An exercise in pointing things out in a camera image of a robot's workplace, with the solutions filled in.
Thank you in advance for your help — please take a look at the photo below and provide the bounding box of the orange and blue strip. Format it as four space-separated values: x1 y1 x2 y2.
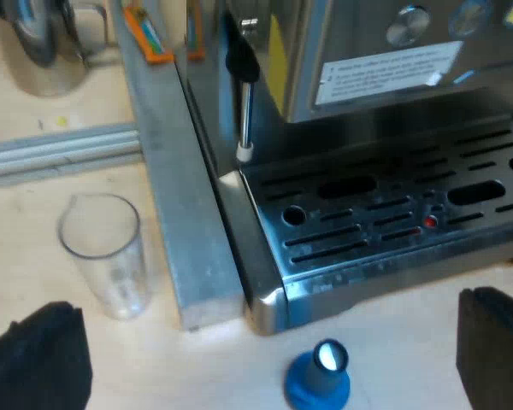
122 4 175 66

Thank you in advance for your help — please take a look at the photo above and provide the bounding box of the blue tamper with steel top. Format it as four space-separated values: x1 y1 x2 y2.
285 338 352 410

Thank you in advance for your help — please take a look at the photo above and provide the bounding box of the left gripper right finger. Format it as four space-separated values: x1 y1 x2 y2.
455 285 513 410

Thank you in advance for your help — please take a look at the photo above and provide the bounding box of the steel jug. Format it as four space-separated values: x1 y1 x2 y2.
6 0 110 98

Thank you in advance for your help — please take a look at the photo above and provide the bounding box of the clear measuring glass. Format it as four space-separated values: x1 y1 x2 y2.
56 192 150 322

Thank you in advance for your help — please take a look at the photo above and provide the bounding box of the aluminium rail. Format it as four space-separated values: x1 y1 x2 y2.
0 120 143 181

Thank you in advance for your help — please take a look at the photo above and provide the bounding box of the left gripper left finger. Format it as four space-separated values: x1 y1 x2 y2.
0 301 94 410

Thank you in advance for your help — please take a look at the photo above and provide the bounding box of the steel espresso machine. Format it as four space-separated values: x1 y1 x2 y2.
174 0 513 337

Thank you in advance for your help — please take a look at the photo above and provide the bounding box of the metal block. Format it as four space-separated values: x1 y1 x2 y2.
109 0 245 333

